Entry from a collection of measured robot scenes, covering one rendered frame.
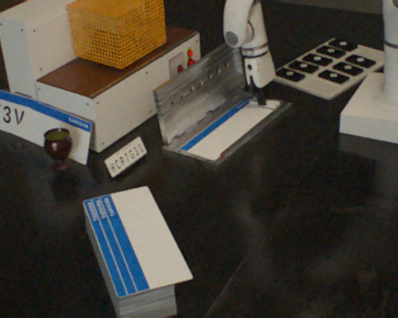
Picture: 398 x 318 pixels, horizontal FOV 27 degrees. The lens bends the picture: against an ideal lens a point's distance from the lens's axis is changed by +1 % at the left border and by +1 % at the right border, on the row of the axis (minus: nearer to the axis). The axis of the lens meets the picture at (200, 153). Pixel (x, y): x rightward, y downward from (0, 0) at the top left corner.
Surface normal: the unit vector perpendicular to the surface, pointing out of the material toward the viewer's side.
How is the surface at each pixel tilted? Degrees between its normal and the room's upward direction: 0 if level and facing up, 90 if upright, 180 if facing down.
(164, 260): 0
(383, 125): 90
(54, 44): 90
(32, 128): 69
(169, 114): 81
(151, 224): 0
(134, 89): 90
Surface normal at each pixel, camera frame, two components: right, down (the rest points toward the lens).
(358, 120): -0.45, 0.48
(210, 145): -0.04, -0.85
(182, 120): 0.80, 0.13
